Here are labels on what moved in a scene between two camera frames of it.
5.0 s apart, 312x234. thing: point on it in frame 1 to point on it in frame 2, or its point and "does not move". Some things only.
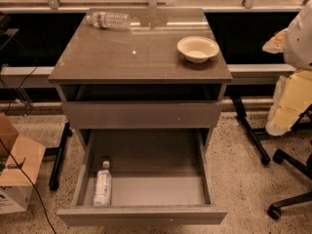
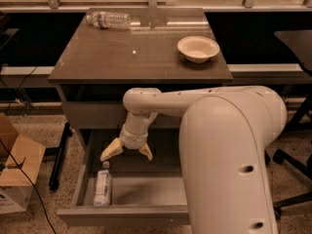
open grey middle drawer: [158, 177] does not move
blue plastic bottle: [102, 185] does not move
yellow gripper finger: [275, 45] to [116, 147]
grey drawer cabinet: [136, 79] does not move
